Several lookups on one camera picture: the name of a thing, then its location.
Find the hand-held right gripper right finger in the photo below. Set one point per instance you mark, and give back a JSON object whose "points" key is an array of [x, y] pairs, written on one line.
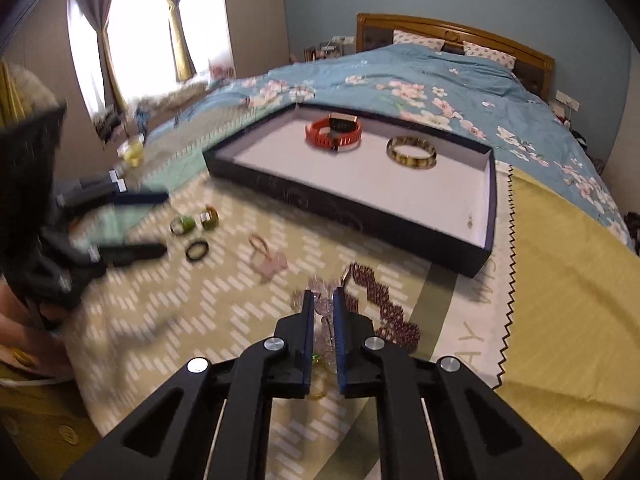
{"points": [[340, 330]]}

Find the yellow translucent object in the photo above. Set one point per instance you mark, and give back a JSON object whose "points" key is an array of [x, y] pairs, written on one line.
{"points": [[132, 152]]}

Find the bedside clutter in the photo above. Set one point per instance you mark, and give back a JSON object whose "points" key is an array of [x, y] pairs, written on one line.
{"points": [[330, 49]]}

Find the wooden headboard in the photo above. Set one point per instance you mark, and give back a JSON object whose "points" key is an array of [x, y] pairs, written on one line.
{"points": [[450, 25]]}

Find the white floral pillow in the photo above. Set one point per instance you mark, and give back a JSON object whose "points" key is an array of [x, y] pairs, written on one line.
{"points": [[490, 55], [417, 40]]}

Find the olive cloth with gold buttons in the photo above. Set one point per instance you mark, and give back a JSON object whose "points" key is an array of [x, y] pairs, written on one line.
{"points": [[45, 420]]}

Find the beige wardrobe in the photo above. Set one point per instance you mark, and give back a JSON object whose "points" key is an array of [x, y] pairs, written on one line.
{"points": [[257, 20]]}

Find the olive patterned blanket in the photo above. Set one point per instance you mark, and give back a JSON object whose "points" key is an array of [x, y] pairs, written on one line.
{"points": [[200, 310]]}

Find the pink floral object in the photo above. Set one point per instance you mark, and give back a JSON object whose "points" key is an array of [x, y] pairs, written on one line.
{"points": [[221, 69]]}

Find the yellow amber pendant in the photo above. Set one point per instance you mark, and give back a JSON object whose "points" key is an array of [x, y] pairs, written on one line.
{"points": [[320, 396]]}

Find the orange smartwatch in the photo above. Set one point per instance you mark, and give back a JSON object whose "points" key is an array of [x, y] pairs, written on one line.
{"points": [[320, 132]]}

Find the yellow curtain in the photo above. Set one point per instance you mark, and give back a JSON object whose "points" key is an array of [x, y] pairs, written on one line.
{"points": [[180, 35]]}

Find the blue floral quilt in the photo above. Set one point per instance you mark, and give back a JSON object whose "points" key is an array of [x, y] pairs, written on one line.
{"points": [[400, 75]]}

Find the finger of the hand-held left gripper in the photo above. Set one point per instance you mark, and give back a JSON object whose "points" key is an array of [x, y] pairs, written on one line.
{"points": [[145, 198], [135, 254]]}

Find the white wall socket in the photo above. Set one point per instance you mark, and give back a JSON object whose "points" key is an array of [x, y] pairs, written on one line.
{"points": [[567, 100]]}

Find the dark blue box tray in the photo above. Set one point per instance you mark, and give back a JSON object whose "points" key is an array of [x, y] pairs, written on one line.
{"points": [[400, 195]]}

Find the yellow blanket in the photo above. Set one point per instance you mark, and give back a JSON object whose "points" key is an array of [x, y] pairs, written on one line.
{"points": [[575, 335]]}

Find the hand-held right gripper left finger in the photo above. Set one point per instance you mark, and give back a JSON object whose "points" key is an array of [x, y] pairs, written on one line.
{"points": [[307, 320]]}

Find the tortoiseshell bangle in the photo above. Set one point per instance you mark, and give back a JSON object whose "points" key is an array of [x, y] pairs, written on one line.
{"points": [[400, 162]]}

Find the pile of dark clothes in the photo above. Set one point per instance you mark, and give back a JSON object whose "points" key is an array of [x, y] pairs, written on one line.
{"points": [[632, 232]]}

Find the purple curtain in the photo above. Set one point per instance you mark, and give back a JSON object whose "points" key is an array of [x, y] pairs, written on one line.
{"points": [[92, 20]]}

